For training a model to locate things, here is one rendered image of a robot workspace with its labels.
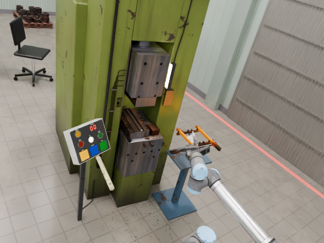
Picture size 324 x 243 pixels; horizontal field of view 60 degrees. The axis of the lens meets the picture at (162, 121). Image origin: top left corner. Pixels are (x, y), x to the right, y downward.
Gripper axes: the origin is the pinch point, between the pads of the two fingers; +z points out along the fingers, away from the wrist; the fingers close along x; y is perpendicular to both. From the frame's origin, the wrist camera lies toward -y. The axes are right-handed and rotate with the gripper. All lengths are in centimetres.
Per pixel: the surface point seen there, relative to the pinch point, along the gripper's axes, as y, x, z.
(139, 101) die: 38, -6, 64
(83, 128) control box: 83, -2, 33
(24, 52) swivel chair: 238, -7, 329
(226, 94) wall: -113, 118, 330
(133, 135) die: 49, 30, 67
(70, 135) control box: 92, -3, 23
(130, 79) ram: 42, -27, 66
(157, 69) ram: 19, -33, 66
